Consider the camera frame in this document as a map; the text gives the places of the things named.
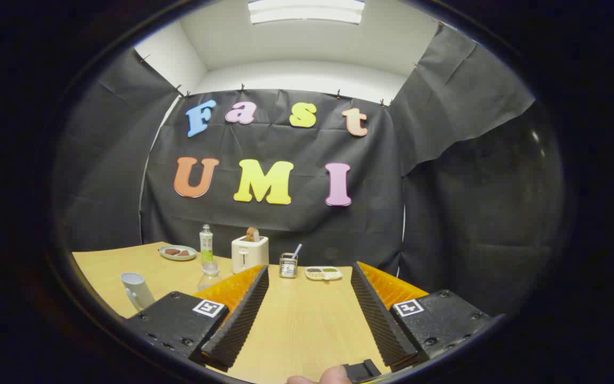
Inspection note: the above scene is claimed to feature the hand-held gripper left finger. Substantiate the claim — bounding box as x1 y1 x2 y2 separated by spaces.
124 265 270 373

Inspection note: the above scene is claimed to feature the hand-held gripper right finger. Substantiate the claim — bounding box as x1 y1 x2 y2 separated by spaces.
351 261 494 373

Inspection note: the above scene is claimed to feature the clear juice bottle green label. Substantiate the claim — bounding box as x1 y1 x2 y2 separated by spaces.
198 261 222 291

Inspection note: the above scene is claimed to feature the white cup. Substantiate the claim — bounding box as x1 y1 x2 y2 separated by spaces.
120 272 156 311

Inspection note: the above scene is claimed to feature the tall white green drink bottle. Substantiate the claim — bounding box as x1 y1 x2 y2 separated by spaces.
199 224 215 266

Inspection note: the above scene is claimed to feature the cream toaster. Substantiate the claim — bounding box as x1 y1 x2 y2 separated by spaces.
231 235 270 274

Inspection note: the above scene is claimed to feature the wooden table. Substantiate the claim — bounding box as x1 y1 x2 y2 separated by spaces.
71 242 430 384

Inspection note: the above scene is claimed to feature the white divided dish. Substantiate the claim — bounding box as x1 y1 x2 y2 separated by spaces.
305 266 343 281

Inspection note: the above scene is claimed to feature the pale green plate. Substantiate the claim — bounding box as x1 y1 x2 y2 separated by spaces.
158 245 198 261

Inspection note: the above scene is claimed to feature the black backdrop cloth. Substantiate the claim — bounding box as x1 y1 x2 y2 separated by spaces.
54 24 563 315

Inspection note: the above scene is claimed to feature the metal wire utensil holder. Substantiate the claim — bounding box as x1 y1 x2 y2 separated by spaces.
279 253 299 279

